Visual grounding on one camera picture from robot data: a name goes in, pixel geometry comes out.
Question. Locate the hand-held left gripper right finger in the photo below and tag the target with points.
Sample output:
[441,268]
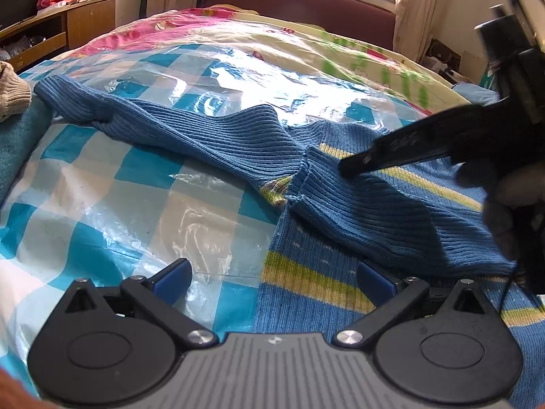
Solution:
[374,284]

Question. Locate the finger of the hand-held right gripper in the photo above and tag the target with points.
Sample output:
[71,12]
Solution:
[400,149]

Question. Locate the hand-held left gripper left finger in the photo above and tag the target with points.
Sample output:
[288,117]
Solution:
[175,277]

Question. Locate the blue striped knit sweater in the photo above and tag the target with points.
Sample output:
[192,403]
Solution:
[238,136]

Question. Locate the person's left forearm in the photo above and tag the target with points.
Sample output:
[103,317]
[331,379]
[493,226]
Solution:
[12,392]

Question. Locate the person's right hand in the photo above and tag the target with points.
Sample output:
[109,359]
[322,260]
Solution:
[498,204]

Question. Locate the light blue cloth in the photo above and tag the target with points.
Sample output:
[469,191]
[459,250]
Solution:
[472,93]

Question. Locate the grey cardboard box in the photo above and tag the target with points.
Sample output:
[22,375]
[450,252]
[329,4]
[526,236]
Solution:
[477,68]

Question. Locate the blue checkered bed sheet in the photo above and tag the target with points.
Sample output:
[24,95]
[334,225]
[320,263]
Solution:
[106,204]

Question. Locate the dark red headboard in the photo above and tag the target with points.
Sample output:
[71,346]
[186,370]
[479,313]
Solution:
[340,12]

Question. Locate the floral pink yellow quilt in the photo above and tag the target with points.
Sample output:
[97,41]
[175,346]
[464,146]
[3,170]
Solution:
[298,38]

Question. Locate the teal cloth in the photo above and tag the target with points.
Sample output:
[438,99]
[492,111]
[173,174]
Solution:
[21,149]

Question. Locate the beige knit garment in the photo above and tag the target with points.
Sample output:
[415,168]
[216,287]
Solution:
[12,91]

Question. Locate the wooden cabinet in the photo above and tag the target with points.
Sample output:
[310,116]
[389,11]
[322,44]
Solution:
[89,21]

